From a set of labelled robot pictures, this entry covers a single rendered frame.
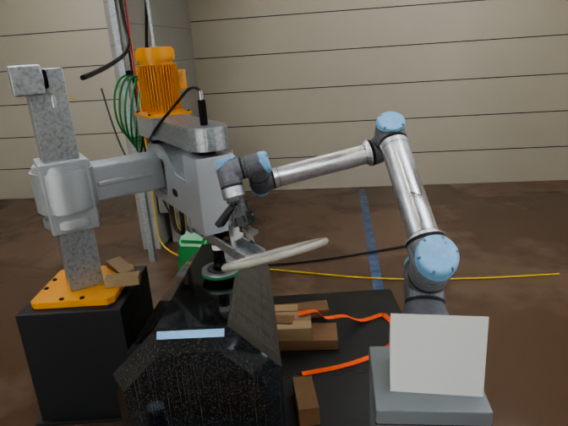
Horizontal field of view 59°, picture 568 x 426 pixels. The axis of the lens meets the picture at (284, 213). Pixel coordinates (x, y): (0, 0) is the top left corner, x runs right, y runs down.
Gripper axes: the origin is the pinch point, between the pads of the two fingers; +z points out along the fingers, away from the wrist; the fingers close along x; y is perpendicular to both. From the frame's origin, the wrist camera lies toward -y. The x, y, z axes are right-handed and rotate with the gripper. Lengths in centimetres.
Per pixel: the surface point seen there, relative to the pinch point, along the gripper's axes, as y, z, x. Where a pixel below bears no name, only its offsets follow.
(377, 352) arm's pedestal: 34, 57, 25
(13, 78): -101, -110, -5
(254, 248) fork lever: -21.8, 3.1, 43.4
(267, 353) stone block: -25, 54, 34
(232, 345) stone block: -33, 44, 20
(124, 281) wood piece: -118, 3, 47
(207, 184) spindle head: -38, -35, 42
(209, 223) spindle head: -46, -16, 45
